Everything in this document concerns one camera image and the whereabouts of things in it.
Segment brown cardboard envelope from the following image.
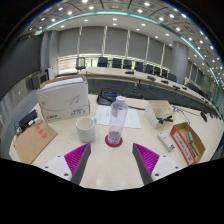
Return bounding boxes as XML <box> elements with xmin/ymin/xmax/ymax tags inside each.
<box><xmin>13</xmin><ymin>121</ymin><xmax>59</xmax><ymax>165</ymax></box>

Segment clear plastic water bottle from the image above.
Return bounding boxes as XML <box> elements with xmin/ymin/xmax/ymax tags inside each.
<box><xmin>107</xmin><ymin>95</ymin><xmax>129</xmax><ymax>146</ymax></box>

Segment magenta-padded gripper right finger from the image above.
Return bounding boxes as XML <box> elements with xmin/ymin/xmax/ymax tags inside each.
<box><xmin>131</xmin><ymin>142</ymin><xmax>184</xmax><ymax>186</ymax></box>

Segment black desk phone console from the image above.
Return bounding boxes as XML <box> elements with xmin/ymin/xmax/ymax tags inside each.
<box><xmin>96</xmin><ymin>91</ymin><xmax>118</xmax><ymax>107</ymax></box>

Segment round ceiling lights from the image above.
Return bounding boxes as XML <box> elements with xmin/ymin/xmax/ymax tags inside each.
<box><xmin>36</xmin><ymin>0</ymin><xmax>224</xmax><ymax>78</ymax></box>

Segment white copy paper box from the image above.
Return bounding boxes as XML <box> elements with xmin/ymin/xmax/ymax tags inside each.
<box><xmin>36</xmin><ymin>74</ymin><xmax>91</xmax><ymax>124</ymax></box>

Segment black desk microphone units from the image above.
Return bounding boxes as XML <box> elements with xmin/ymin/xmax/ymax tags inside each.
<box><xmin>124</xmin><ymin>69</ymin><xmax>189</xmax><ymax>91</ymax></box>

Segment brown red-edged cardboard tray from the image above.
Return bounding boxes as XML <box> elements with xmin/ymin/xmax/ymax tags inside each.
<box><xmin>169</xmin><ymin>121</ymin><xmax>207</xmax><ymax>167</ymax></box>

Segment black hand tool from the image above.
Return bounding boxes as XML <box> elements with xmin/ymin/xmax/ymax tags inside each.
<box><xmin>156</xmin><ymin>114</ymin><xmax>174</xmax><ymax>125</ymax></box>

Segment row of black office chairs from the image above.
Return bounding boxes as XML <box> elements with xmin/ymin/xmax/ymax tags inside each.
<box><xmin>75</xmin><ymin>56</ymin><xmax>179</xmax><ymax>83</ymax></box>

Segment cream open cardboard box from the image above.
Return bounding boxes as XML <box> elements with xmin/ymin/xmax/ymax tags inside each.
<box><xmin>143</xmin><ymin>99</ymin><xmax>175</xmax><ymax>130</ymax></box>

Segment black long-handled tool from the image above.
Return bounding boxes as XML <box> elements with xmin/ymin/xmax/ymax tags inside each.
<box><xmin>184</xmin><ymin>139</ymin><xmax>200</xmax><ymax>158</ymax></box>

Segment long curved conference desk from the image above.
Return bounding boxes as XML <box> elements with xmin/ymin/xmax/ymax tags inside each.
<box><xmin>54</xmin><ymin>66</ymin><xmax>218</xmax><ymax>111</ymax></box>

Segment white ceramic mug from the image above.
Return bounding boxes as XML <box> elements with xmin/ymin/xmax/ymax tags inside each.
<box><xmin>75</xmin><ymin>115</ymin><xmax>98</xmax><ymax>144</ymax></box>

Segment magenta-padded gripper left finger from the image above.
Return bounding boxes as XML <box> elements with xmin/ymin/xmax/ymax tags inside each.
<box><xmin>40</xmin><ymin>142</ymin><xmax>92</xmax><ymax>186</ymax></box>

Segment black power adapter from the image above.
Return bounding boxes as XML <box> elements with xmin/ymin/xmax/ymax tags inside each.
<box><xmin>18</xmin><ymin>109</ymin><xmax>39</xmax><ymax>129</ymax></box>

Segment flat round red coaster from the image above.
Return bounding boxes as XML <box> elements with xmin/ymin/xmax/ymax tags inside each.
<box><xmin>104</xmin><ymin>133</ymin><xmax>124</xmax><ymax>148</ymax></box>

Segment white printed paper sheet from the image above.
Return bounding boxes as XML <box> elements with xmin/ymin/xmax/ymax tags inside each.
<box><xmin>95</xmin><ymin>104</ymin><xmax>142</xmax><ymax>130</ymax></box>

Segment black tabletop microphone unit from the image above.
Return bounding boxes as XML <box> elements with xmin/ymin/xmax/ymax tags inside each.
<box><xmin>199</xmin><ymin>110</ymin><xmax>208</xmax><ymax>123</ymax></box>

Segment small green box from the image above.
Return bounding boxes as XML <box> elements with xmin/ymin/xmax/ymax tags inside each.
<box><xmin>185</xmin><ymin>130</ymin><xmax>194</xmax><ymax>144</ymax></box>

